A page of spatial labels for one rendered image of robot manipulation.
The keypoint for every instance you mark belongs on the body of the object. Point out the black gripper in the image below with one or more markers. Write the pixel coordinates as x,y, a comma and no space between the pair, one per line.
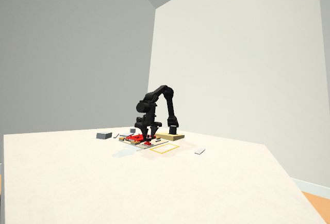
149,121

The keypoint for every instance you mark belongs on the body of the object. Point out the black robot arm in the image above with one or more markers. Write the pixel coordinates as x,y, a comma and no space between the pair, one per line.
148,105

